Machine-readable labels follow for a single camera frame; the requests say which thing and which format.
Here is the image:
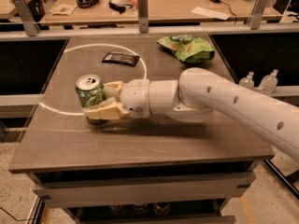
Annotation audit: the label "grey metal bracket left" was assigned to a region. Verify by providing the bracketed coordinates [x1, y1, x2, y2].
[12, 0, 40, 36]

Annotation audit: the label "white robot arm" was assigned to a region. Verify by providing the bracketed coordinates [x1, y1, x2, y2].
[83, 68, 299, 161]

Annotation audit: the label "grey table drawer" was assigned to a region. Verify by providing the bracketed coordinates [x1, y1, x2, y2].
[33, 172, 255, 208]

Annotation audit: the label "grey metal bracket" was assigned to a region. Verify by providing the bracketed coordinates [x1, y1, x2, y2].
[12, 0, 40, 36]
[137, 0, 149, 33]
[246, 0, 268, 30]

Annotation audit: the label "white paper sheet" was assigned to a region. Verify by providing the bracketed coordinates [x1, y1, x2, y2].
[192, 7, 230, 21]

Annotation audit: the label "green chip bag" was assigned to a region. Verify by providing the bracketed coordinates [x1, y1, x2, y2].
[157, 35, 215, 63]

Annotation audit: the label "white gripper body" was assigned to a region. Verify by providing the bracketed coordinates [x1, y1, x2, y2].
[120, 79, 150, 119]

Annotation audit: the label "clear bottle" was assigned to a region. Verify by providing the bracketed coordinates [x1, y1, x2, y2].
[239, 72, 254, 89]
[258, 69, 278, 94]

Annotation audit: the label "black sunglasses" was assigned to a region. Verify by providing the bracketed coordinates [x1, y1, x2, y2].
[108, 1, 133, 14]

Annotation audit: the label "clear bottle right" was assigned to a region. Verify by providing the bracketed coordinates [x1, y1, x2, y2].
[258, 69, 278, 94]

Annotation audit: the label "small printed card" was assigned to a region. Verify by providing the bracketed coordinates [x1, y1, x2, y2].
[50, 4, 76, 16]

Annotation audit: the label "green soda can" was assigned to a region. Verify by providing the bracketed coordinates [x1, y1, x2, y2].
[75, 74, 109, 126]

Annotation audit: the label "grey metal bracket middle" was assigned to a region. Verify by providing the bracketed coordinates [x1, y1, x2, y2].
[137, 0, 149, 33]

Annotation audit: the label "clear bottle left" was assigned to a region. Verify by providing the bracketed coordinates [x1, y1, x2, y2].
[239, 72, 254, 89]

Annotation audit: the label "dark rxbar chocolate wrapper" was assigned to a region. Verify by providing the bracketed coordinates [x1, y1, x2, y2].
[102, 51, 139, 67]

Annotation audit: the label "grey metal bracket right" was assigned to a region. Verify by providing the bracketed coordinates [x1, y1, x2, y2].
[246, 0, 268, 30]

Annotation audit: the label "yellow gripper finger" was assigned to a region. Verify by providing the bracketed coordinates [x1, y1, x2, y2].
[82, 97, 128, 120]
[104, 81, 124, 101]

